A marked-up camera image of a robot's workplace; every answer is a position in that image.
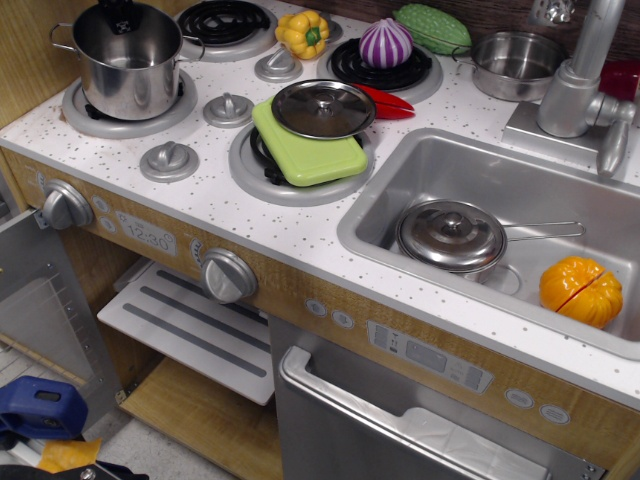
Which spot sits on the stove burner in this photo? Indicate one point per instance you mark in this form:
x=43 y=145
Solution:
x=226 y=31
x=414 y=81
x=84 y=118
x=248 y=171

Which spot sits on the front left stove burner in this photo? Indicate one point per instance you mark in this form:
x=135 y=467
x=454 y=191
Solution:
x=84 y=118

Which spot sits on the front right stove burner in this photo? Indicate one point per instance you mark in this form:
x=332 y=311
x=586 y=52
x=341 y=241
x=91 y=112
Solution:
x=248 y=171

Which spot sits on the back stovetop silver knob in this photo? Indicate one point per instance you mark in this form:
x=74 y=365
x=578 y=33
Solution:
x=279 y=67

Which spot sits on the front stovetop silver knob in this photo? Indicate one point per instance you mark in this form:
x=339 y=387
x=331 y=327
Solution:
x=169 y=162

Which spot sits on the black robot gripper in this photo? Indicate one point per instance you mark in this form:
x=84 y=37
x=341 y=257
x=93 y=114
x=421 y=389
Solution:
x=120 y=16

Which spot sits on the green toy bitter gourd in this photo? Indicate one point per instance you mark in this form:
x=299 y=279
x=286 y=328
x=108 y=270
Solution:
x=434 y=29

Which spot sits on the steel pot lid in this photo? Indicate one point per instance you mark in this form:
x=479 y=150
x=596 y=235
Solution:
x=323 y=109

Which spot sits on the open oven door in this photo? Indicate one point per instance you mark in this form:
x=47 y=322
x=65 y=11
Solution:
x=47 y=328

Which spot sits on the oven control knob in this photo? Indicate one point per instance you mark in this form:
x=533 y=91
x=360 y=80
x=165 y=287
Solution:
x=226 y=277
x=65 y=206

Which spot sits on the red cup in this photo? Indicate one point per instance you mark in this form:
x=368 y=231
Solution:
x=620 y=79

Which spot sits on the green plastic cutting board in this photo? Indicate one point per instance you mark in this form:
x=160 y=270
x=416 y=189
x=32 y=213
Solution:
x=307 y=162

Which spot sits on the silver toy faucet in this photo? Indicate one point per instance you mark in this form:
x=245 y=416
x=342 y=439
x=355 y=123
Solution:
x=576 y=121

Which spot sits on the purple striped toy onion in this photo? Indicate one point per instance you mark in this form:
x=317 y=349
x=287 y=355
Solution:
x=386 y=44

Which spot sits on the blue clamp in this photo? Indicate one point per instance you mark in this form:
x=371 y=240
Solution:
x=39 y=408

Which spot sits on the red toy chili pepper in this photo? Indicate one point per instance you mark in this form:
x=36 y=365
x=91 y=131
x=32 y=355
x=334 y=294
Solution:
x=388 y=106

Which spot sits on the middle stovetop silver knob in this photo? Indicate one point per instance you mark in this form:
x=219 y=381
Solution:
x=228 y=111

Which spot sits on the grey toy sink basin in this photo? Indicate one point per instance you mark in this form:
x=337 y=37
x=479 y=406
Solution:
x=550 y=212

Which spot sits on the right oven control knob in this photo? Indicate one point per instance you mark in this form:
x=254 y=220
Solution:
x=226 y=277

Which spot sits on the tall steel stock pot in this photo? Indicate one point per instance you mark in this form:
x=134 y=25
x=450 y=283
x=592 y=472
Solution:
x=133 y=76

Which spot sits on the yellow toy bell pepper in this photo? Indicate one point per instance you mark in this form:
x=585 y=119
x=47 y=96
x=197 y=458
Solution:
x=304 y=34

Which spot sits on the lidded steel saucepan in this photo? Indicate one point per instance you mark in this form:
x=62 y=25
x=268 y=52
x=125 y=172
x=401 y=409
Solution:
x=467 y=240

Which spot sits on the stovetop silver knob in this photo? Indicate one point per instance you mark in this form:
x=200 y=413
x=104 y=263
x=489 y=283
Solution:
x=335 y=30
x=279 y=67
x=169 y=162
x=228 y=111

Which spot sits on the silver dishwasher door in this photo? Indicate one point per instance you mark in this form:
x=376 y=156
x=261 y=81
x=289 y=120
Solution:
x=342 y=416

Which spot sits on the small steel pot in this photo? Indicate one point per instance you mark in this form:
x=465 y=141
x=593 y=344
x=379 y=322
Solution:
x=512 y=66

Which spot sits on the orange toy pumpkin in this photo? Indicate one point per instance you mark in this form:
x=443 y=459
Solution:
x=583 y=290

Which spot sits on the back left stove burner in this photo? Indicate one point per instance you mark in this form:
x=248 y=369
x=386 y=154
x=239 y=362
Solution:
x=226 y=31

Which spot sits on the left oven control knob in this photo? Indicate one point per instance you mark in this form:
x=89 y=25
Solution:
x=65 y=206

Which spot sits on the back right stove burner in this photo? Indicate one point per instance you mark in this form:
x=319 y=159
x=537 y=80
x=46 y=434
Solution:
x=414 y=81

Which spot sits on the white oven rack shelf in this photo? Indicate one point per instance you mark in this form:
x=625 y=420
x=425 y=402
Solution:
x=168 y=312

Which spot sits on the yellow cloth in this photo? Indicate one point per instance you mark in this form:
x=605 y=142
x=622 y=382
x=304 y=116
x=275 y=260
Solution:
x=62 y=455

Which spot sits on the rear stovetop silver knob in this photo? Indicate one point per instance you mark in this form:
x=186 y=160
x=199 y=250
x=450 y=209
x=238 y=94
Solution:
x=335 y=30

